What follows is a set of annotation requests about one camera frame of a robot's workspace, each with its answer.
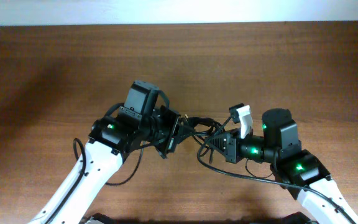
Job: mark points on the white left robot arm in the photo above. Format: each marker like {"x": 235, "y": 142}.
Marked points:
{"x": 111, "y": 140}

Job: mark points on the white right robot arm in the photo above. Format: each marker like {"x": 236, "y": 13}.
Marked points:
{"x": 293, "y": 168}

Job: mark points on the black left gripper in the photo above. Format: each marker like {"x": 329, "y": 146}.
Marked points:
{"x": 168, "y": 144}

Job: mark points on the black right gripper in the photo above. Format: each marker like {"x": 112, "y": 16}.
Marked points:
{"x": 231, "y": 147}

